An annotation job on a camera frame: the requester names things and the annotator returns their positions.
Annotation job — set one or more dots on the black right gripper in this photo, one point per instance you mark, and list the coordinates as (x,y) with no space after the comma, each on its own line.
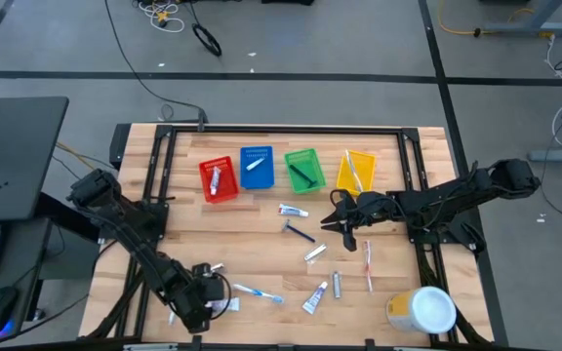
(369,208)

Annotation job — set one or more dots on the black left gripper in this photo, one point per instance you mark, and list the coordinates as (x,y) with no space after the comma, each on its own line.
(198,297)

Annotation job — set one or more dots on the small silver sachet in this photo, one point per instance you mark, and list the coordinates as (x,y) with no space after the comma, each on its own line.
(217,266)
(315,253)
(255,164)

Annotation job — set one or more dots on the red white toothpaste tube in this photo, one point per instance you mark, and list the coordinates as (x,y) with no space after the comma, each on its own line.
(293,210)

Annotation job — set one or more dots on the red toothbrush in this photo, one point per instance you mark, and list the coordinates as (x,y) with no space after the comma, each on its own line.
(368,265)

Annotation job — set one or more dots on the blue white toothbrush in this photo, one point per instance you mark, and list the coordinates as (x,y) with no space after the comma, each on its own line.
(354,170)

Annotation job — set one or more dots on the green white toothbrush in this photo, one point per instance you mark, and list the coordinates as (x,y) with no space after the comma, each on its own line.
(171,319)

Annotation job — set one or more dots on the small grey silver tube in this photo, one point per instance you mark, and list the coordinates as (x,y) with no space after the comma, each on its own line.
(336,285)

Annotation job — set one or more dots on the white blue toothpaste tube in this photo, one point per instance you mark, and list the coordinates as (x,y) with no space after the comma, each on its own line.
(315,298)

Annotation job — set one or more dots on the small white toothpaste tube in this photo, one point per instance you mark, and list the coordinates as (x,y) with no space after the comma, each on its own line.
(215,181)

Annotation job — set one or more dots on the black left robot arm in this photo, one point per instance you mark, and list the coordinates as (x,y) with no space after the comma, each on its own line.
(139,246)

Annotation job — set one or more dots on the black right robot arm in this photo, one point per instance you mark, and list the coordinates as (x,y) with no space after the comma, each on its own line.
(456,194)

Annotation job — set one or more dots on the green plastic basket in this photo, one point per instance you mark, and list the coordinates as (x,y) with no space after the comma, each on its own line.
(296,184)

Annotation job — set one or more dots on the yellow plastic basket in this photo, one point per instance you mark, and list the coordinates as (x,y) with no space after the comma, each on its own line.
(366,170)

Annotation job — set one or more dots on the red plastic basket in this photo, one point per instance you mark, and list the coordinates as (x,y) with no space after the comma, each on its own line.
(227,190)

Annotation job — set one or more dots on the blue plastic basket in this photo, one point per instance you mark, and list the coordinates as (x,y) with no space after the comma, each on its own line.
(261,180)

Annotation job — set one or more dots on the yellow canister with white lid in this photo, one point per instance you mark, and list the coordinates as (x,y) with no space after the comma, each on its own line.
(427,309)

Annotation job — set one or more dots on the black table corner plate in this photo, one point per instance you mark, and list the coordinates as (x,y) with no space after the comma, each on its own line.
(120,141)

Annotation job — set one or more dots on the dark grey desk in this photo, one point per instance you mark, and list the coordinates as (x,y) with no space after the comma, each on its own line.
(22,263)

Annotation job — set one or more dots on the black desk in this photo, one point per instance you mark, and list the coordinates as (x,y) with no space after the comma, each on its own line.
(12,156)

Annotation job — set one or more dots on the grey desk foot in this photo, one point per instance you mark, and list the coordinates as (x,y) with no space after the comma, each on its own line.
(559,155)

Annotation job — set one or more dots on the grey desk leg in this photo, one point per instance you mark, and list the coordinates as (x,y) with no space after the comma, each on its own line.
(530,27)

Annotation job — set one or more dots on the black aluminium table frame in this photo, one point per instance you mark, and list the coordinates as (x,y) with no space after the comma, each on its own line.
(286,129)

